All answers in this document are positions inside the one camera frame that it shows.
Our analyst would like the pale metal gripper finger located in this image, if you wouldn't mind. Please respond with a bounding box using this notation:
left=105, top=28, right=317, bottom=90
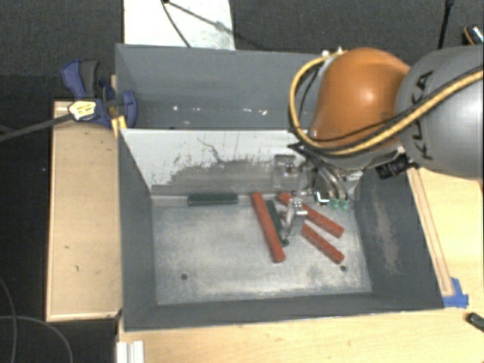
left=281, top=198, right=309, bottom=246
left=271, top=154, right=302, bottom=190

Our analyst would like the dark green flat block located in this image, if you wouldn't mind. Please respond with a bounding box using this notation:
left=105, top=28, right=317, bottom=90
left=186, top=191, right=240, bottom=208
left=265, top=199, right=290, bottom=247

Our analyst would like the red-brown flat block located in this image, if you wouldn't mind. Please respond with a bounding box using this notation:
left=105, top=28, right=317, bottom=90
left=300, top=222, right=346, bottom=265
left=250, top=191, right=287, bottom=265
left=277, top=191, right=346, bottom=239

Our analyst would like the grey metal bin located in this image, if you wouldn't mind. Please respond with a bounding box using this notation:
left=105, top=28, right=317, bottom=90
left=114, top=43, right=445, bottom=332

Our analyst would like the pale wood flat board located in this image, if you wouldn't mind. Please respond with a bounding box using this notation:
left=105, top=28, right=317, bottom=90
left=45, top=100, right=124, bottom=323

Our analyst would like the black cylinder on white bracket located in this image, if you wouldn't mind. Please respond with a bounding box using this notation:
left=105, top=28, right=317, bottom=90
left=375, top=147, right=412, bottom=182

